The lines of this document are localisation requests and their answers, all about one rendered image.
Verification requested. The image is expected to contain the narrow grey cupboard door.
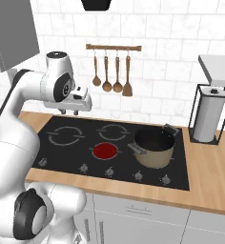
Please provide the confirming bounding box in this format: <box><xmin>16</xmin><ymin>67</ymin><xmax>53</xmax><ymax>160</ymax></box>
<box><xmin>72</xmin><ymin>208</ymin><xmax>98</xmax><ymax>244</ymax></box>

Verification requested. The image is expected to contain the white paper towel roll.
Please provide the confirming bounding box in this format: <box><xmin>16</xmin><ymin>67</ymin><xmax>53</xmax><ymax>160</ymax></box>
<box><xmin>193</xmin><ymin>87</ymin><xmax>225</xmax><ymax>144</ymax></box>

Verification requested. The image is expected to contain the wide grey drawer front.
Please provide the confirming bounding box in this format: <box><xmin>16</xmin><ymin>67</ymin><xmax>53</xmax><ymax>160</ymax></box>
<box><xmin>92</xmin><ymin>193</ymin><xmax>192</xmax><ymax>227</ymax></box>

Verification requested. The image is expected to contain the beige cooking pot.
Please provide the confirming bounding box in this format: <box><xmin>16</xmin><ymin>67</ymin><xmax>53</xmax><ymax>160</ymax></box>
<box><xmin>127</xmin><ymin>123</ymin><xmax>181</xmax><ymax>170</ymax></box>

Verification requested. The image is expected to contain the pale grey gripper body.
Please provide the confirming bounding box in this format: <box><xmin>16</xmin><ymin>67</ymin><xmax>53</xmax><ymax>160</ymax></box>
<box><xmin>42</xmin><ymin>93</ymin><xmax>93</xmax><ymax>113</ymax></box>

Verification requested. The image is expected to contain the small wooden spoon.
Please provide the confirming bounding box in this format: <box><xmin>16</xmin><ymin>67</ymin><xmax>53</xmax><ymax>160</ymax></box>
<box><xmin>92</xmin><ymin>51</ymin><xmax>102</xmax><ymax>88</ymax></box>

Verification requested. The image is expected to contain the grey wall cupboard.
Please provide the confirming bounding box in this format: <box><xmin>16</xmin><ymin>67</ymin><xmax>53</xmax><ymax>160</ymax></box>
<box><xmin>0</xmin><ymin>0</ymin><xmax>41</xmax><ymax>73</ymax></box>

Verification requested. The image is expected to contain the black range hood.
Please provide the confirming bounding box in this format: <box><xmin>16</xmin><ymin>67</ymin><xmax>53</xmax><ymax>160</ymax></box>
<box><xmin>80</xmin><ymin>0</ymin><xmax>114</xmax><ymax>12</ymax></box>

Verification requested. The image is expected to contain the wooden utensil rail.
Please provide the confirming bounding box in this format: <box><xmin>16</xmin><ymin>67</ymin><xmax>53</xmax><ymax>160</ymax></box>
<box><xmin>85</xmin><ymin>44</ymin><xmax>143</xmax><ymax>52</ymax></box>

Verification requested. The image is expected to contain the grey door handle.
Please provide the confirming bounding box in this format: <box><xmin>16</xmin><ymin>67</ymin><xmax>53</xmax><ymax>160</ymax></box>
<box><xmin>83</xmin><ymin>218</ymin><xmax>92</xmax><ymax>244</ymax></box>
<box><xmin>98</xmin><ymin>220</ymin><xmax>106</xmax><ymax>244</ymax></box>

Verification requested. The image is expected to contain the grey drawer handle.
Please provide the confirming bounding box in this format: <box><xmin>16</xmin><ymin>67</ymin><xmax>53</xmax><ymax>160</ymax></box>
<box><xmin>126</xmin><ymin>205</ymin><xmax>153</xmax><ymax>215</ymax></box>

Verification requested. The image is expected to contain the grey hob knob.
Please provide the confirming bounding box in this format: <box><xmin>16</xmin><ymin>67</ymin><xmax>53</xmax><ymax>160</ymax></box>
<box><xmin>133</xmin><ymin>171</ymin><xmax>144</xmax><ymax>181</ymax></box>
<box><xmin>160</xmin><ymin>174</ymin><xmax>172</xmax><ymax>186</ymax></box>
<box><xmin>37</xmin><ymin>157</ymin><xmax>49</xmax><ymax>168</ymax></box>
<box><xmin>78</xmin><ymin>163</ymin><xmax>90</xmax><ymax>173</ymax></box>
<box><xmin>104</xmin><ymin>167</ymin><xmax>115</xmax><ymax>177</ymax></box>

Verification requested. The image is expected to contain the black glass hob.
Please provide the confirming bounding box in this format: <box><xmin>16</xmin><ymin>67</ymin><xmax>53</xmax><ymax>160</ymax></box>
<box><xmin>27</xmin><ymin>115</ymin><xmax>191</xmax><ymax>192</ymax></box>

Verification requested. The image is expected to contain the wooden spatula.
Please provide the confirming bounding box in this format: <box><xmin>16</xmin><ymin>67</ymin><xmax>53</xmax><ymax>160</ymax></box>
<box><xmin>122</xmin><ymin>51</ymin><xmax>133</xmax><ymax>97</ymax></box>

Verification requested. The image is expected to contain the black wire towel holder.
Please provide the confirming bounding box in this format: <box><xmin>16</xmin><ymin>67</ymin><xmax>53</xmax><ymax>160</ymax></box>
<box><xmin>187</xmin><ymin>83</ymin><xmax>225</xmax><ymax>147</ymax></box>

